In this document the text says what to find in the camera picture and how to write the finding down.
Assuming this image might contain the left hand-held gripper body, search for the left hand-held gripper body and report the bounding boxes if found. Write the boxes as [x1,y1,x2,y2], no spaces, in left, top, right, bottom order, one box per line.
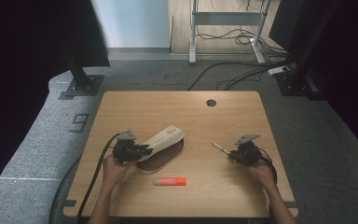
[112,129,144,164]

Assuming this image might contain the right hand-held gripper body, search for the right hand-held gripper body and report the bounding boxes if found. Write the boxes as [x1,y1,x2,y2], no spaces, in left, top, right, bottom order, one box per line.
[234,133,263,166]

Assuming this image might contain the beige pencil case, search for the beige pencil case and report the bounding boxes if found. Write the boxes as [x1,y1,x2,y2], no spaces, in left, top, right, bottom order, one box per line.
[135,125,186,174]

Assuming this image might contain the person's right hand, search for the person's right hand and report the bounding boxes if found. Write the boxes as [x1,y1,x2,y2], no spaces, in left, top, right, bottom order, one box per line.
[249,161,276,189]

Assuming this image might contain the person's left hand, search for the person's left hand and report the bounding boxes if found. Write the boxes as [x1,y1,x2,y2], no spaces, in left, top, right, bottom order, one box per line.
[102,155,136,189]

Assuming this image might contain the orange-red marker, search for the orange-red marker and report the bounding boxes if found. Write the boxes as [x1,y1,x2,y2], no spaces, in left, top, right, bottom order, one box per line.
[153,176,187,187]

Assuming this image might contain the black metal stand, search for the black metal stand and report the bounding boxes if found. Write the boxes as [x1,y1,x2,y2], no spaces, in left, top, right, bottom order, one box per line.
[62,43,105,97]
[274,0,339,101]

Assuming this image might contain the white power strip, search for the white power strip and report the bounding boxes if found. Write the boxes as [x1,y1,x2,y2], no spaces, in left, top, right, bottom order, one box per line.
[268,65,290,76]

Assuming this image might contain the black curtain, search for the black curtain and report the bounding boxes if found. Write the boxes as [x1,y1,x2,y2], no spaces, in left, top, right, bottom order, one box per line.
[268,0,358,166]
[0,0,111,200]

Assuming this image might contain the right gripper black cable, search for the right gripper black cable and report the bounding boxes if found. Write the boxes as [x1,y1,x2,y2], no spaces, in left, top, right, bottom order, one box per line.
[258,147,278,185]

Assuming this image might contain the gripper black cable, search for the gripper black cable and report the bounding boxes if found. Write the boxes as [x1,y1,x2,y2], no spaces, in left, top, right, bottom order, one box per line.
[76,133,121,224]
[258,147,278,185]

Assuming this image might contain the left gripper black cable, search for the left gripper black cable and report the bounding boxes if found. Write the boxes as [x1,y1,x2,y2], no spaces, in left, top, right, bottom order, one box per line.
[76,133,121,224]

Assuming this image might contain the long black floor cable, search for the long black floor cable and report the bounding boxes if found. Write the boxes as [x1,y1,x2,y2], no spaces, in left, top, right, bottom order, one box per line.
[186,61,273,91]
[216,60,293,91]

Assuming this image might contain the tangle of black cables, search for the tangle of black cables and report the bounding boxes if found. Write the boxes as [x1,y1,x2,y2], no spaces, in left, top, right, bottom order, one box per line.
[195,26,288,59]

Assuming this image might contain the white metal desk frame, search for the white metal desk frame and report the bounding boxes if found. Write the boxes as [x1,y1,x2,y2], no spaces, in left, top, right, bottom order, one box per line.
[188,0,273,65]

